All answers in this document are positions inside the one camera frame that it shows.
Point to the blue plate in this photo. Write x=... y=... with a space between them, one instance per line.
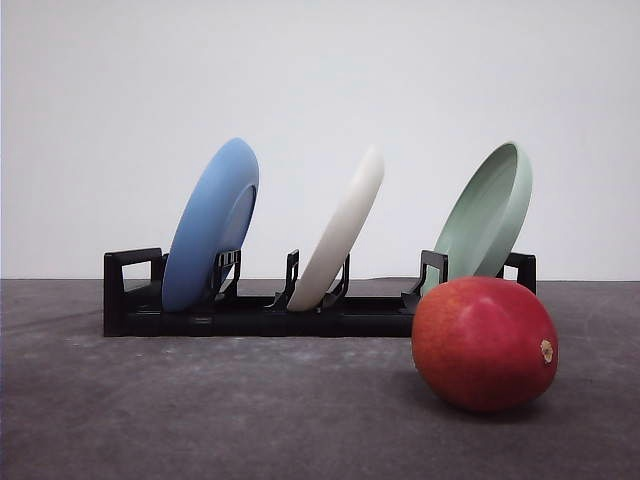
x=213 y=219

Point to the white plate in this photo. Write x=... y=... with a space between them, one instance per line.
x=338 y=228

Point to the green plate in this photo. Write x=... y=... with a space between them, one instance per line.
x=486 y=217

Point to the red pomegranate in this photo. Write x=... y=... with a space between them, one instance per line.
x=484 y=344

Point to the black plastic dish rack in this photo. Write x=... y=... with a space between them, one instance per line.
x=134 y=300

